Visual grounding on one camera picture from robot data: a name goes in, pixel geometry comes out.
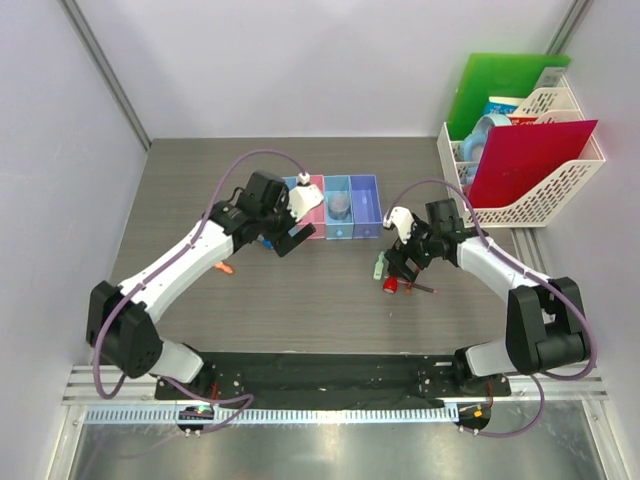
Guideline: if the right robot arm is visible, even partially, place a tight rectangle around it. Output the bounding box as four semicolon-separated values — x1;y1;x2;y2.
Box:
383;199;593;395

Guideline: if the green folder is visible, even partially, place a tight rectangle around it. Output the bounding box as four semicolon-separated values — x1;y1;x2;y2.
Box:
446;53;571;140

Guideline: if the dark red pen refill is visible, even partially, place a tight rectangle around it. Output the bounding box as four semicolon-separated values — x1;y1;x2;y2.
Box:
412;283;439;294

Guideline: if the purple drawer box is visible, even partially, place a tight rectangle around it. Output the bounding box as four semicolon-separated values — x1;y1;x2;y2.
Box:
350;174;382;239

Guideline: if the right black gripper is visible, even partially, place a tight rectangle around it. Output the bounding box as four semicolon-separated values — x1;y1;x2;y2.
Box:
385;214;441;282

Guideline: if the blue tape roll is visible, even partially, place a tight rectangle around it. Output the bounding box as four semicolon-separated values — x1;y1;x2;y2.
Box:
459;113;512;162

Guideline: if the green correction tape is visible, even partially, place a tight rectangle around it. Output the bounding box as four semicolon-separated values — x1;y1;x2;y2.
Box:
373;251;386;281

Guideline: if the orange utility knife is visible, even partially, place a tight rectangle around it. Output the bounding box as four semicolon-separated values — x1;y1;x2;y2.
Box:
214;262;234;275

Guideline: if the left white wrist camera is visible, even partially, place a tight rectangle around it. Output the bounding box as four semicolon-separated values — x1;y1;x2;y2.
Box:
287;172;324;223

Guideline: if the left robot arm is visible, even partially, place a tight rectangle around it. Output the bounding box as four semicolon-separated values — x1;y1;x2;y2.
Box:
86;171;324;399

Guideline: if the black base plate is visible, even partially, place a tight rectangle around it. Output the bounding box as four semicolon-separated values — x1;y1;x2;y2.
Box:
185;352;511;402

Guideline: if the red ink bottle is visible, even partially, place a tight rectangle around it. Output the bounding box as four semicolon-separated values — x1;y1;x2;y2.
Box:
383;275;399;294

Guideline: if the clear paper clip jar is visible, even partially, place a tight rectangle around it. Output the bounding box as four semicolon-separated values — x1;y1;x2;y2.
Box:
327;191;351;221

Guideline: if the magenta folder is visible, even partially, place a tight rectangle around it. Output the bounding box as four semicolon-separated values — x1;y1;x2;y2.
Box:
469;120;598;209

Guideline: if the pink drawer box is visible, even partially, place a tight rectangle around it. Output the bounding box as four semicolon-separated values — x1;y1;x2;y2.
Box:
295;175;326;240

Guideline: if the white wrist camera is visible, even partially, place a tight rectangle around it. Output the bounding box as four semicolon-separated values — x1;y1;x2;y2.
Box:
287;172;324;223
382;206;416;245

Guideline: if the blue white book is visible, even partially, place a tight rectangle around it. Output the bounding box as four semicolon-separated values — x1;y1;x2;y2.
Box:
483;96;525;115

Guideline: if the red white book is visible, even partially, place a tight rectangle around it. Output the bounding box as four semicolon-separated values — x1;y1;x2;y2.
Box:
509;116;538;126

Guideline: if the light blue drawer box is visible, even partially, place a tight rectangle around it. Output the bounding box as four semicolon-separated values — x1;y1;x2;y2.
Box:
283;176;297;190

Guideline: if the slotted cable duct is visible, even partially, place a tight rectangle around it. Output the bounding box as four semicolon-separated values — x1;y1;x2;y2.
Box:
84;404;459;426

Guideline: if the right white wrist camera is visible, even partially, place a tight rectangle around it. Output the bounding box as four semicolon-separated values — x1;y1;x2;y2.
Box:
382;206;416;245

